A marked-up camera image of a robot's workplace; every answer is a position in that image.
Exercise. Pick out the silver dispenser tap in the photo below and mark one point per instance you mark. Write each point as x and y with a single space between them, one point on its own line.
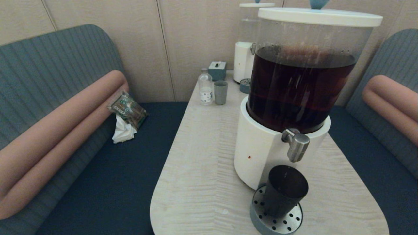
298 145

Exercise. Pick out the black plastic cup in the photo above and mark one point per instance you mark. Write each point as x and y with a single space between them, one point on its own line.
284 192

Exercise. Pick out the grey-green cup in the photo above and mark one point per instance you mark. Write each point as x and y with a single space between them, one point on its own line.
220 93

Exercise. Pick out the clear plastic water bottle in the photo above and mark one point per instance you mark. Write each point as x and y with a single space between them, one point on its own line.
205 88

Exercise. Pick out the small grey drip tray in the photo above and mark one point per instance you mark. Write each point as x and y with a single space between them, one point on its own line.
245 86

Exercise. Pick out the blue-grey tissue box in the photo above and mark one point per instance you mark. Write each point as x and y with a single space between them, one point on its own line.
217 70

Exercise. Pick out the small clear water dispenser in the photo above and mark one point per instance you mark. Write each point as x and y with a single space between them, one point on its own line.
243 58

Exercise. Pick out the green snack packet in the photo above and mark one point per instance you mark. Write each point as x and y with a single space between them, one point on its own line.
128 109

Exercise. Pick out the crumpled white tissue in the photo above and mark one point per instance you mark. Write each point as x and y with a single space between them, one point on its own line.
123 132

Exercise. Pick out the dark blue seat cushion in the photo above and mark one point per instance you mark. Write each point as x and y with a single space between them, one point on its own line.
130 182
369 169

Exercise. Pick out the white small dispenser lid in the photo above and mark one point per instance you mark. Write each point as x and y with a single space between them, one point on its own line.
256 4

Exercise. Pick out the round grey perforated drip tray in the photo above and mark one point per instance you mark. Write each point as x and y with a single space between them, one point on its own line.
290 223

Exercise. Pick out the pink bolster cushion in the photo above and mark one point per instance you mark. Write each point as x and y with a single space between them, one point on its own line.
49 176
398 89
65 120
392 112

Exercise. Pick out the white large dispenser lid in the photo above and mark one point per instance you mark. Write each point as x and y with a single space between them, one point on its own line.
320 17

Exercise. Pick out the grey-green ribbed bench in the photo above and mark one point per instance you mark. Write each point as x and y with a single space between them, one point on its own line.
49 65
401 55

